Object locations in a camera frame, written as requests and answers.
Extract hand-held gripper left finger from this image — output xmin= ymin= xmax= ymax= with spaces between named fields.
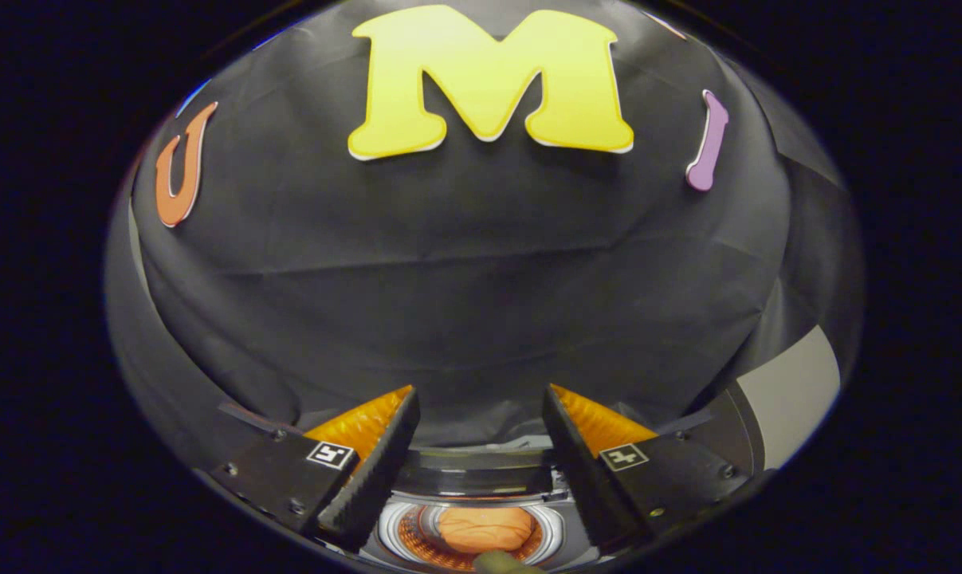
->
xmin=210 ymin=385 xmax=422 ymax=552

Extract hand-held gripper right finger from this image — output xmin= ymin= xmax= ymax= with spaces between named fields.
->
xmin=542 ymin=383 xmax=751 ymax=552

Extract yellow orange shirt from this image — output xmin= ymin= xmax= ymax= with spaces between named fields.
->
xmin=437 ymin=506 xmax=539 ymax=555

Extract grey washing machine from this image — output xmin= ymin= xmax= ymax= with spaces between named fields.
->
xmin=325 ymin=437 xmax=609 ymax=573

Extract black backdrop cloth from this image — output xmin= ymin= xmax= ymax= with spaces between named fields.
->
xmin=106 ymin=0 xmax=864 ymax=471

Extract grey cabinet with dark top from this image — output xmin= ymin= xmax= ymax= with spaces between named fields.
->
xmin=688 ymin=323 xmax=842 ymax=479

